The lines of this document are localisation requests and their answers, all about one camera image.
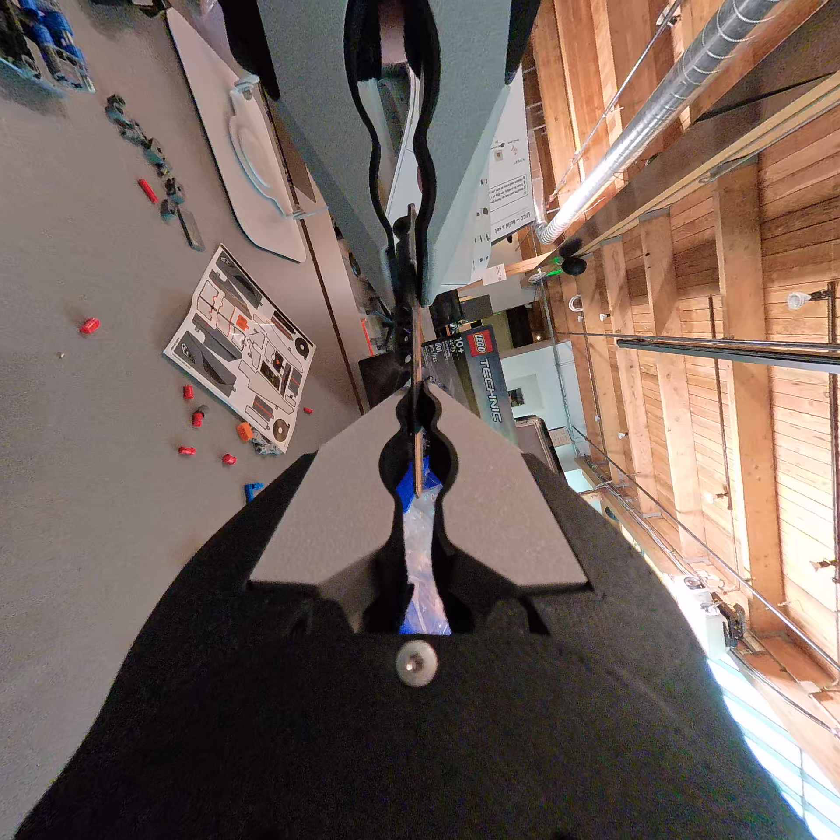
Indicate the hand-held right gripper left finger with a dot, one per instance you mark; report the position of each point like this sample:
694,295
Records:
328,525

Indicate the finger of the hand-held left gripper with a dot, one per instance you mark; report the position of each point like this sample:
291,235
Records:
469,98
308,79

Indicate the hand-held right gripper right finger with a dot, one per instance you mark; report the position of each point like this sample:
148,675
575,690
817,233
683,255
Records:
512,525

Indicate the dark grey lego wing assembly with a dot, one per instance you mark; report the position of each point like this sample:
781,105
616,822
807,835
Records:
408,295

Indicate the blue lego piece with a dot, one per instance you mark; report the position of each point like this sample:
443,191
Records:
253,490

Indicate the lego instruction booklet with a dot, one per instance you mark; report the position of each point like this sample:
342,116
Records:
508,184

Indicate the orange lego piece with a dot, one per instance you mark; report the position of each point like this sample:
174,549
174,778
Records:
244,431

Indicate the dark lego set box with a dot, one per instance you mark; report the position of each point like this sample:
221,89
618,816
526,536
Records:
482,387

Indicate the cluster of grey lego pieces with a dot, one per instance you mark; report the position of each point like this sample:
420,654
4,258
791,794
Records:
154,170

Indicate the red lego pin dark bush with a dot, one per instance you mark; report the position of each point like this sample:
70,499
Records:
199,416

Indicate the grey lego wing blue pins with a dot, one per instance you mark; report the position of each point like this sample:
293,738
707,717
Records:
59,46

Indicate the lego sticker sheet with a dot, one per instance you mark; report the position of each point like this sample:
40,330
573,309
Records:
239,348

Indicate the long red ridged lego connector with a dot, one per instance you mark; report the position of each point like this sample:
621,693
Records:
90,325

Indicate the blue plastic bin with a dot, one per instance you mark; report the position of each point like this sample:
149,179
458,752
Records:
405,492

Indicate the dark road case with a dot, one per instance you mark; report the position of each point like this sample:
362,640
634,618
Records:
538,443

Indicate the clear plastic bag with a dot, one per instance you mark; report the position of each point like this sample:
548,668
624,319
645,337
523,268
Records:
423,558

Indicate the white book stand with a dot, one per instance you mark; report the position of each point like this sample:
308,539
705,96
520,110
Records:
256,197

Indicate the orange box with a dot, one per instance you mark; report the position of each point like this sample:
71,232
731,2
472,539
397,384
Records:
366,334

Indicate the black ceiling speaker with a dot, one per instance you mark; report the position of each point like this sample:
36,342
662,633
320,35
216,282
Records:
575,265

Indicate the black hanging light bar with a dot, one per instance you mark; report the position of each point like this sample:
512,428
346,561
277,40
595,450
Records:
722,353

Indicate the silver ventilation duct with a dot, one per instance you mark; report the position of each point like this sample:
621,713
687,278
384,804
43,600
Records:
656,98

